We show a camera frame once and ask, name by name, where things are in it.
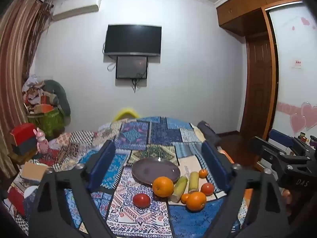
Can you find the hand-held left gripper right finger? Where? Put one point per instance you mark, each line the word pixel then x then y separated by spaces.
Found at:
pixel 215 163

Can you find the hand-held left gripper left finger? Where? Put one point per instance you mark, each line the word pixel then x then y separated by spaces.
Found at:
pixel 104 163

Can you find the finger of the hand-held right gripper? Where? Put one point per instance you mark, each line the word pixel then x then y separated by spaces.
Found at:
pixel 282 136
pixel 260 148

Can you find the small tangerine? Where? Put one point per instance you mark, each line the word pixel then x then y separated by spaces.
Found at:
pixel 203 173
pixel 184 198

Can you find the red tomato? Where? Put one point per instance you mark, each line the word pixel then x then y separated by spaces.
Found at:
pixel 141 200
pixel 207 189

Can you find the large orange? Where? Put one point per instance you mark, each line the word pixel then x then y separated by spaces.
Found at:
pixel 163 186
pixel 196 200

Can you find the dark round plate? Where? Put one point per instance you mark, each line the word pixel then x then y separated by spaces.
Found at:
pixel 153 171

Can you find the person's right hand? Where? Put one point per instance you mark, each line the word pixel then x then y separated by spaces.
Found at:
pixel 287 198

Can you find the pink heart stickers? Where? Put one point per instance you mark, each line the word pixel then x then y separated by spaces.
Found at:
pixel 304 116

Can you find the dark grey bag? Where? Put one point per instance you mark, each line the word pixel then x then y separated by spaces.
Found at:
pixel 208 131

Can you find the yellow plastic object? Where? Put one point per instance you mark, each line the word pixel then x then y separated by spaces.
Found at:
pixel 125 112

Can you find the wooden door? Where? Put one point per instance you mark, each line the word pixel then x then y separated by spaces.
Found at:
pixel 257 86

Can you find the patchwork printed blanket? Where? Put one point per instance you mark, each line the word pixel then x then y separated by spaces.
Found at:
pixel 158 133

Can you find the pink toy rabbit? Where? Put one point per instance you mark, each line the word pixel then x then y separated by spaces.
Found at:
pixel 42 143

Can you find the green patterned box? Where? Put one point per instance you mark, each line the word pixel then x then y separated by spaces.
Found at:
pixel 49 122

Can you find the cardboard box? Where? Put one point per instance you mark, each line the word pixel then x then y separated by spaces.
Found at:
pixel 34 170

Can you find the white round object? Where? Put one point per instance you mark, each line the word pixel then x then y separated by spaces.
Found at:
pixel 31 192

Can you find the grey pillow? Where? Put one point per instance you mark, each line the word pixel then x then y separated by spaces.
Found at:
pixel 62 96

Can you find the dark grey box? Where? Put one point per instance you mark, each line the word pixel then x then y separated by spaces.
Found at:
pixel 24 146

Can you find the red box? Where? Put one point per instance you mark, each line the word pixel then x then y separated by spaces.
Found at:
pixel 22 131

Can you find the white sliding wardrobe door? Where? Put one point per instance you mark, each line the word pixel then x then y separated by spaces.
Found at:
pixel 292 42

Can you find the pile of clutter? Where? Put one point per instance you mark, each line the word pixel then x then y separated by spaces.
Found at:
pixel 34 91

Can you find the wooden overhead cabinet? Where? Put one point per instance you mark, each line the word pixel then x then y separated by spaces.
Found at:
pixel 247 2

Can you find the striped brown curtain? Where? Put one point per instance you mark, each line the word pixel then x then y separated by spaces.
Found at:
pixel 14 54

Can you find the white air conditioner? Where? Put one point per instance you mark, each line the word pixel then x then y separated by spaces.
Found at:
pixel 74 7

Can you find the small black wall monitor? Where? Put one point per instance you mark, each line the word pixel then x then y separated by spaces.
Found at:
pixel 131 67

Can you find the black wall television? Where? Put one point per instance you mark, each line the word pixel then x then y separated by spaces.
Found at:
pixel 133 39

